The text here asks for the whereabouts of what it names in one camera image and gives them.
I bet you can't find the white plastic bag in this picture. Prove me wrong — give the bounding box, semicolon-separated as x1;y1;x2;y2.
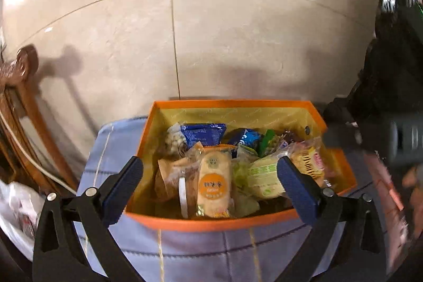
1;181;44;262

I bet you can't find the blue cloth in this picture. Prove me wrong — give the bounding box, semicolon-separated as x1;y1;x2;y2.
77;117;310;281

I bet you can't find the green white snack packet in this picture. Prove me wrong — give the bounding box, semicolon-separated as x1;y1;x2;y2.
247;155;285;200

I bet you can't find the brown paper snack packet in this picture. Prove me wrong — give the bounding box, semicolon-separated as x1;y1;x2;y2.
154;158;199;205

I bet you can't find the orange label biscuit packet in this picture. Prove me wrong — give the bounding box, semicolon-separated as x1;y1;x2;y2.
196;150;232;219

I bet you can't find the orange cardboard snack box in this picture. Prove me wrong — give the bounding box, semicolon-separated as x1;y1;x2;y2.
123;99;358;233

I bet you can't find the blue snack packet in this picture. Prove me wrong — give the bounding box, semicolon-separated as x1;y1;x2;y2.
180;123;227;149

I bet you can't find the carved wooden furniture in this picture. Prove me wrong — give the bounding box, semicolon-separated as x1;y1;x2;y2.
1;44;78;195

